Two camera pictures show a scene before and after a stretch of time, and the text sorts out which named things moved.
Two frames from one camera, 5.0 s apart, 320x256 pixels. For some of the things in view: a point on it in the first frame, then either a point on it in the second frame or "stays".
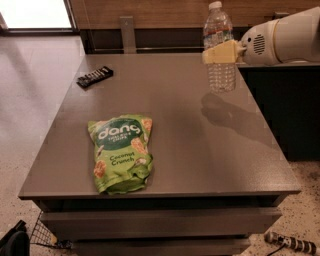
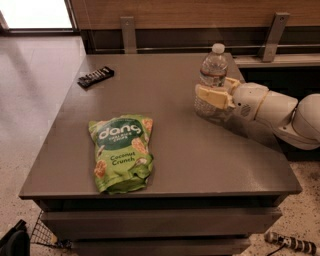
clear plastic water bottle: (218, 30) → (213, 73)
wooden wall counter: (174, 26) stays
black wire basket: (43, 234) stays
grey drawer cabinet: (219, 175) stays
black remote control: (94, 78) stays
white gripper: (258, 45) → (249, 100)
